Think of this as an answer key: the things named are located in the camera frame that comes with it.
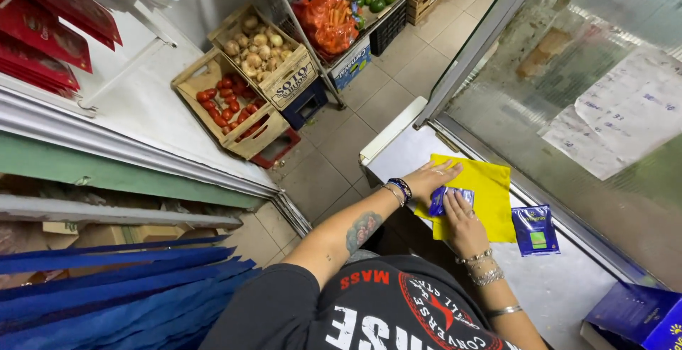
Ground person's right hand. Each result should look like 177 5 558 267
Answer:
442 188 490 259

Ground person's left hand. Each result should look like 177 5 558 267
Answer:
404 159 464 205

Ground small blue foil packet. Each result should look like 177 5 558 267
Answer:
428 185 475 218

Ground yellow cleaning cloth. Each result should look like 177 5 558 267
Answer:
413 153 518 244

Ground blue packet with green label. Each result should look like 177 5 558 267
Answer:
511 204 561 257

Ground handwritten white paper sheet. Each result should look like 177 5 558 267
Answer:
538 104 635 181
574 47 682 165

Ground black printed t-shirt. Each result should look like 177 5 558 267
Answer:
199 254 527 350

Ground blue and white cardboard box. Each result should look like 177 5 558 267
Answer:
329 37 373 91

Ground black plastic crate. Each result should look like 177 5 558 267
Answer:
369 0 409 57

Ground blue plastic crate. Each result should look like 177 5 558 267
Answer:
281 78 329 131

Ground glass display case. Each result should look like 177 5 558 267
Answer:
413 0 682 293

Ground red plastic crate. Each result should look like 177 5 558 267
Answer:
249 127 302 170

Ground metal produce rack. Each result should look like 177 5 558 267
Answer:
255 0 465 111

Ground orange bag of carrots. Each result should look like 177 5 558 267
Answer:
291 0 361 63

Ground wooden crate of onions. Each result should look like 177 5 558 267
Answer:
207 4 319 111

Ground wooden crate of tomatoes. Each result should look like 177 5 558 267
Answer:
171 48 291 160

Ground white cabinet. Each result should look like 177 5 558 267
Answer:
0 0 315 240

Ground brown cardboard boxes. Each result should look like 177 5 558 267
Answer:
0 221 220 290

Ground blue plastic strip curtain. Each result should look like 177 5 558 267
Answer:
0 234 263 350

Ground stack of red packets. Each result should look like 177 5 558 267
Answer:
0 0 124 100

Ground dark beaded bracelet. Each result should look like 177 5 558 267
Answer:
387 177 413 205

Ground thin silver bracelet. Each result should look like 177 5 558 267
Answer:
380 184 406 208

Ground silver chain bracelets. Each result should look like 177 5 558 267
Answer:
455 248 506 287

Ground silver cuff bracelet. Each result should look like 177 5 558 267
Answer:
483 305 524 319

